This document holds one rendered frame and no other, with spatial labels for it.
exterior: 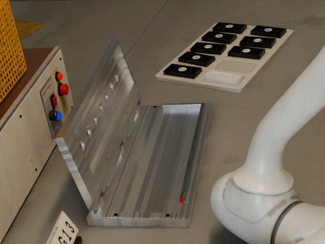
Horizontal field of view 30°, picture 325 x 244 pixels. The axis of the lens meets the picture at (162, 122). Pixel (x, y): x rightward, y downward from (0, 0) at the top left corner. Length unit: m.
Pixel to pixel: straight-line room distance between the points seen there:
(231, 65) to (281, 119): 0.82
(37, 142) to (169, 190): 0.34
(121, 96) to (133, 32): 0.64
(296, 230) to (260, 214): 0.07
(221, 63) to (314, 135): 0.44
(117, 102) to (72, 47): 0.65
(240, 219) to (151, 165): 0.37
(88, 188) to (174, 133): 0.33
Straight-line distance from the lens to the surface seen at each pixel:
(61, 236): 1.17
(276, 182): 1.00
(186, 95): 1.63
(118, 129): 1.37
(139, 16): 2.20
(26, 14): 2.44
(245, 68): 1.72
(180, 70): 1.72
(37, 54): 1.53
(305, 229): 0.96
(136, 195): 1.26
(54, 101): 1.47
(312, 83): 0.88
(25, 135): 1.34
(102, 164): 1.26
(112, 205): 1.24
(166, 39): 1.98
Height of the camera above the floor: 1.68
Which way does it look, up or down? 31 degrees down
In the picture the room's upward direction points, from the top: 9 degrees counter-clockwise
